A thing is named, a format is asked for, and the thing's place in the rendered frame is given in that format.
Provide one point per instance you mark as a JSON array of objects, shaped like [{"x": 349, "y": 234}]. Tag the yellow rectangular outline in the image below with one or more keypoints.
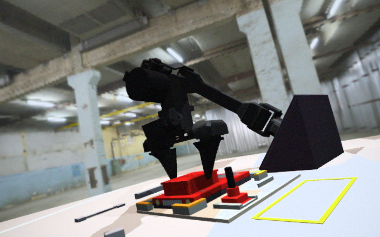
[{"x": 322, "y": 219}]

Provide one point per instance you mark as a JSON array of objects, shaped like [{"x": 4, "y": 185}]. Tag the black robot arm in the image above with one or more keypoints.
[{"x": 153, "y": 82}]

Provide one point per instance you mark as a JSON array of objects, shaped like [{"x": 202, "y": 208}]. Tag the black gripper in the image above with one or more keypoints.
[{"x": 208, "y": 132}]

